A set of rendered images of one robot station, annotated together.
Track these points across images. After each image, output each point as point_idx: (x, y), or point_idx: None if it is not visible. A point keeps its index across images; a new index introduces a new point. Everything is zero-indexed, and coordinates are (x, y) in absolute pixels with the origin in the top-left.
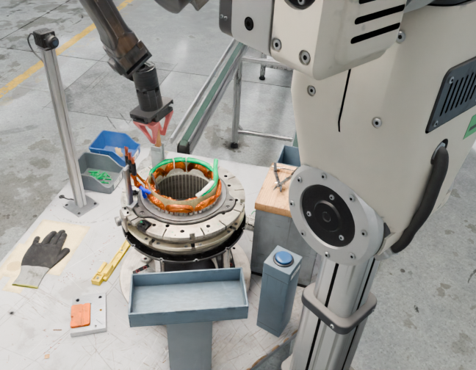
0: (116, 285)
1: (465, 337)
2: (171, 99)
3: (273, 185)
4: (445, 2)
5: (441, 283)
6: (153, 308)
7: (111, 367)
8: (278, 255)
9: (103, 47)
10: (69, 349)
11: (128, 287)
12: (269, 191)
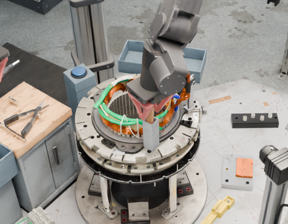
0: (210, 196)
1: None
2: (128, 83)
3: (39, 122)
4: None
5: None
6: (187, 66)
7: (221, 133)
8: (82, 72)
9: (199, 15)
10: (253, 151)
11: (200, 182)
12: (49, 117)
